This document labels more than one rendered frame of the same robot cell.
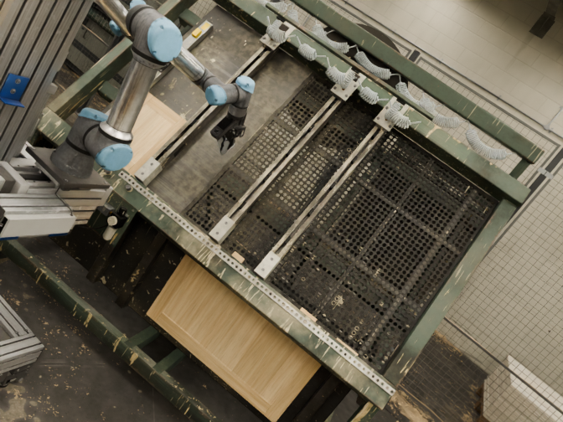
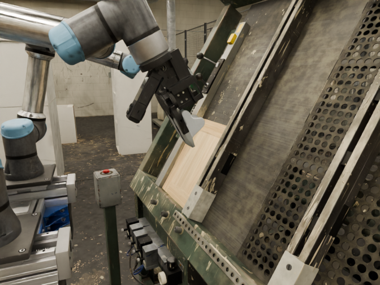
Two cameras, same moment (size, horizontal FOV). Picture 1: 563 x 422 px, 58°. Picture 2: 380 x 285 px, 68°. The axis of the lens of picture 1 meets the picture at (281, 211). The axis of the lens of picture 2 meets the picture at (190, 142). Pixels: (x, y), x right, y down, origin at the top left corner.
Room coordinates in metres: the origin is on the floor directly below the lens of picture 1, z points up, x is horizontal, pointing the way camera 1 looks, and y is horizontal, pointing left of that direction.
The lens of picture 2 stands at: (1.73, -0.14, 1.49)
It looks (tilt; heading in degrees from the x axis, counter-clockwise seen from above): 15 degrees down; 53
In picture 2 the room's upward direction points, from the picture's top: straight up
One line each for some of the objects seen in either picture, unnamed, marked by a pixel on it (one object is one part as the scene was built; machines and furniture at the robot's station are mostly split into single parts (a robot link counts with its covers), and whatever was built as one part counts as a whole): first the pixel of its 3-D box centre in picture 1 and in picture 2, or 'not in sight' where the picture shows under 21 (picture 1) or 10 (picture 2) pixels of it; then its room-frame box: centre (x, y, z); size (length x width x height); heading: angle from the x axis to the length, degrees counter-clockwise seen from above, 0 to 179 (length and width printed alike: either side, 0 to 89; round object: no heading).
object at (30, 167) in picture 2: not in sight; (22, 163); (1.86, 1.19, 1.09); 0.15 x 0.15 x 0.10
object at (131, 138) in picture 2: not in sight; (130, 93); (3.97, 4.51, 1.03); 0.61 x 0.58 x 2.05; 72
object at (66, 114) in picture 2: not in sight; (60, 124); (3.07, 5.95, 0.36); 0.58 x 0.45 x 0.72; 162
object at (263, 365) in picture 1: (236, 328); not in sight; (2.39, -0.16, 0.52); 0.90 x 0.02 x 0.55; 80
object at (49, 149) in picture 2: not in sight; (29, 120); (2.22, 3.65, 0.88); 0.90 x 0.60 x 1.75; 72
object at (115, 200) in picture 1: (80, 199); (147, 253); (2.24, 0.83, 0.69); 0.50 x 0.14 x 0.24; 80
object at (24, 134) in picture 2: not in sight; (19, 136); (1.86, 1.20, 1.20); 0.13 x 0.12 x 0.14; 64
